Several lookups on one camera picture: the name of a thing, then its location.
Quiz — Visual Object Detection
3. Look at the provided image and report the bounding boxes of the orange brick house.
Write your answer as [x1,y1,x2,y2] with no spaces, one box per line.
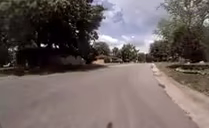
[91,54,108,65]

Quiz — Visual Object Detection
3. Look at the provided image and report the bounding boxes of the row of distant trees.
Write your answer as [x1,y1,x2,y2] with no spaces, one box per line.
[91,41,150,64]

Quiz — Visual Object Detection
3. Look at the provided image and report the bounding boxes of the grey asphalt road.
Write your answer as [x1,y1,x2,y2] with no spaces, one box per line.
[0,62,201,128]

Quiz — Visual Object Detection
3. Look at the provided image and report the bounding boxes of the robot's own part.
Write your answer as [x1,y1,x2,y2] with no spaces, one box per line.
[106,121,114,128]

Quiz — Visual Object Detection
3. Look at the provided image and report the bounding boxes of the row of large dark trees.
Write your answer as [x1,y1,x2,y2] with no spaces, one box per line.
[0,0,106,68]

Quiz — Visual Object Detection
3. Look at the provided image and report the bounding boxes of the pale stone garden border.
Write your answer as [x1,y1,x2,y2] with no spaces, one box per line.
[174,67,209,76]

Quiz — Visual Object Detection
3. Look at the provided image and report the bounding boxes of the row of tall trees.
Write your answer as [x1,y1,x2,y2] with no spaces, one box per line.
[148,0,209,64]

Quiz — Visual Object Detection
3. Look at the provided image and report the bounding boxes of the pale concrete kerb strip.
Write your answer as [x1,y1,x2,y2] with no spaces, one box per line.
[150,63,209,128]

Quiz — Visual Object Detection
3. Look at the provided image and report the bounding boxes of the grass verge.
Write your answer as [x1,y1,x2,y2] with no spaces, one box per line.
[155,61,209,100]

